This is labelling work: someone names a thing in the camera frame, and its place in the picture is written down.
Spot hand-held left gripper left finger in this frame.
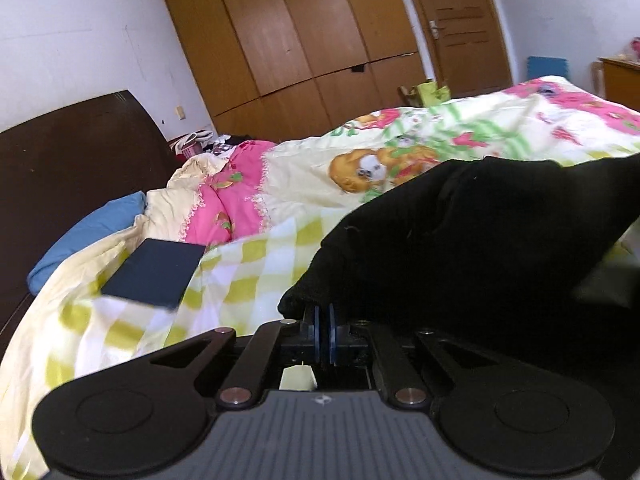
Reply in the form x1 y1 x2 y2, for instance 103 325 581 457
150 304 322 409

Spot dark wooden headboard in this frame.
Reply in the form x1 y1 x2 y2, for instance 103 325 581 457
0 90 182 346

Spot pile of clothes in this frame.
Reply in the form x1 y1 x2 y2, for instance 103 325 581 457
167 130 261 163

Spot blue pillow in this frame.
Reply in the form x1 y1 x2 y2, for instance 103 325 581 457
27 192 148 295

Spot black pants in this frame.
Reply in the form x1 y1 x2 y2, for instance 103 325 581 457
277 156 640 391

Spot wooden wardrobe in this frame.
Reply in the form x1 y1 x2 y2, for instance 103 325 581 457
152 0 437 137

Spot pink and cream frilled quilt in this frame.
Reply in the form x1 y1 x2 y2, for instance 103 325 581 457
135 140 281 248

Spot green checked bed sheet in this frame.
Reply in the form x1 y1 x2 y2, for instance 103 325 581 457
0 205 353 480

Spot wooden cabinet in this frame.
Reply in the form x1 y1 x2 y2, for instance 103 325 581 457
597 57 640 112

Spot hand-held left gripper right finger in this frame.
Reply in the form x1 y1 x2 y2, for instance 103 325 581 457
327 303 502 411

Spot wooden door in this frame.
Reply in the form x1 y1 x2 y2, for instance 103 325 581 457
399 0 516 99

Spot cartoon print quilt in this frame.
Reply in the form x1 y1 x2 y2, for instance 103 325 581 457
260 75 640 211

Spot dark blue folded cloth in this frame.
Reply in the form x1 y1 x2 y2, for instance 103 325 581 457
100 238 207 311

